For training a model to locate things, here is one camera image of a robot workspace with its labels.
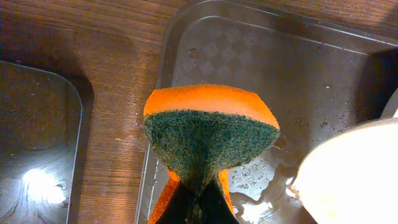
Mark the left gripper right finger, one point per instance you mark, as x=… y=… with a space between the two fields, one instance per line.
x=214 y=207

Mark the white plate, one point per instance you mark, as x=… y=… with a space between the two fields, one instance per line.
x=352 y=178

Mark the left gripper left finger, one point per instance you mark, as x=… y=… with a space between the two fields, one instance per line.
x=179 y=210

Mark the orange green scrub sponge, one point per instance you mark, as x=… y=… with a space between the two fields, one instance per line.
x=200 y=132

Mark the brown serving tray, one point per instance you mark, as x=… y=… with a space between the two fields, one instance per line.
x=318 y=79

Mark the small black tray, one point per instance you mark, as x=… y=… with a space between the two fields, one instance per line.
x=40 y=126

